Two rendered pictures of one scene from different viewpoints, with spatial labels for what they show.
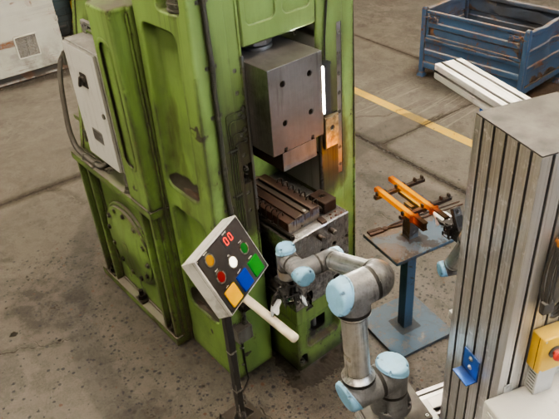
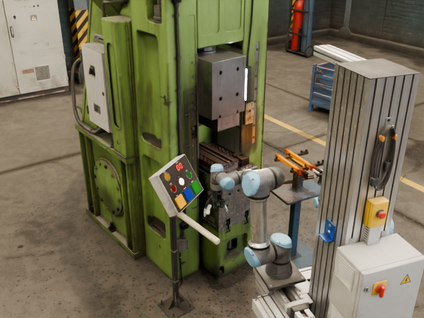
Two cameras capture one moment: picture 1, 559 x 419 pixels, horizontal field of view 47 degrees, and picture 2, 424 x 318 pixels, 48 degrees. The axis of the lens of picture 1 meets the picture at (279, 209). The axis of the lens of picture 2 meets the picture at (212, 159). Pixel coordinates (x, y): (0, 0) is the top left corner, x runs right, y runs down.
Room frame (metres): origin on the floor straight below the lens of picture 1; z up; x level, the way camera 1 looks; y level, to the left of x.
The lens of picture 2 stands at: (-0.62, 0.08, 2.58)
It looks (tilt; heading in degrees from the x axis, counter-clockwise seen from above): 26 degrees down; 359
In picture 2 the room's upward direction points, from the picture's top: straight up
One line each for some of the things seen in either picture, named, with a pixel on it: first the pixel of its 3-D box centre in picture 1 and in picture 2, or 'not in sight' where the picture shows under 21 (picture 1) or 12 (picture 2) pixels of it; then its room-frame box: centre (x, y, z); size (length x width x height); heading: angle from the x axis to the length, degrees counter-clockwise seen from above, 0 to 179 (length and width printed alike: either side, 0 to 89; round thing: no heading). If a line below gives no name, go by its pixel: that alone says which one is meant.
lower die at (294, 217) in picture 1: (276, 202); (210, 157); (2.69, 0.01, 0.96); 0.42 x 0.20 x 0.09; 37
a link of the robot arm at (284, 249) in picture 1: (286, 257); (217, 174); (1.91, -0.01, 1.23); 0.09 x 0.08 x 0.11; 26
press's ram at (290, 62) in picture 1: (274, 87); (214, 79); (2.72, -0.02, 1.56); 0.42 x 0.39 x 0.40; 37
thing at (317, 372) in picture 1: (316, 360); (229, 272); (2.49, -0.14, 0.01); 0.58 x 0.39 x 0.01; 127
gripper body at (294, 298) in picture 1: (289, 288); (217, 197); (1.90, -0.01, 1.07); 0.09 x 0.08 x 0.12; 18
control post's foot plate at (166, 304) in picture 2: (240, 415); (175, 301); (2.12, 0.28, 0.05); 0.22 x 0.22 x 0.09; 37
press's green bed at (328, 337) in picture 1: (291, 302); (214, 232); (2.73, -0.02, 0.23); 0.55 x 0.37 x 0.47; 37
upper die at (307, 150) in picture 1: (270, 139); (210, 113); (2.69, 0.01, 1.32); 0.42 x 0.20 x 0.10; 37
